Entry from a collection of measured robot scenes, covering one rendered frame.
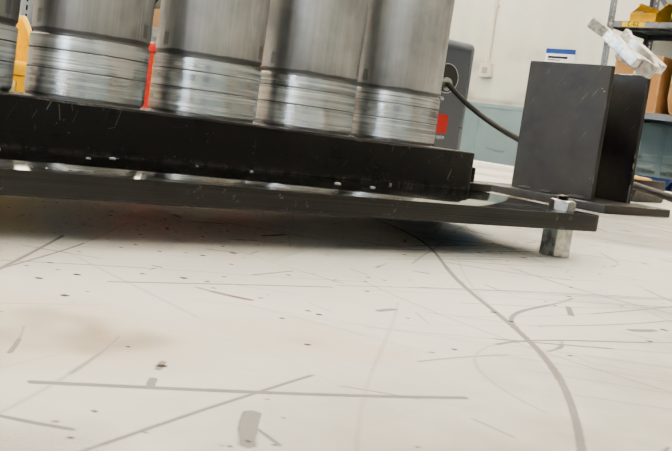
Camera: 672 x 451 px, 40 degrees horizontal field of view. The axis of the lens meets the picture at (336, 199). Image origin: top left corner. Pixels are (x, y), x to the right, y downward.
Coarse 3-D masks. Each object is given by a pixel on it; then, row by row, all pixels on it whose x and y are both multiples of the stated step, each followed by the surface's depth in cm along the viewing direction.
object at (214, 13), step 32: (192, 0) 20; (224, 0) 20; (256, 0) 20; (160, 32) 20; (192, 32) 20; (224, 32) 20; (256, 32) 20; (160, 64) 20; (192, 64) 20; (224, 64) 20; (256, 64) 21; (160, 96) 20; (192, 96) 20; (224, 96) 20; (256, 96) 21
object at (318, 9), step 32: (288, 0) 22; (320, 0) 21; (352, 0) 22; (288, 32) 22; (320, 32) 21; (352, 32) 22; (288, 64) 22; (320, 64) 22; (352, 64) 22; (288, 96) 22; (320, 96) 22; (352, 96) 22; (288, 128) 22; (320, 128) 22
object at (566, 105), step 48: (624, 48) 42; (528, 96) 45; (576, 96) 43; (624, 96) 45; (528, 144) 45; (576, 144) 43; (624, 144) 45; (528, 192) 43; (576, 192) 43; (624, 192) 45
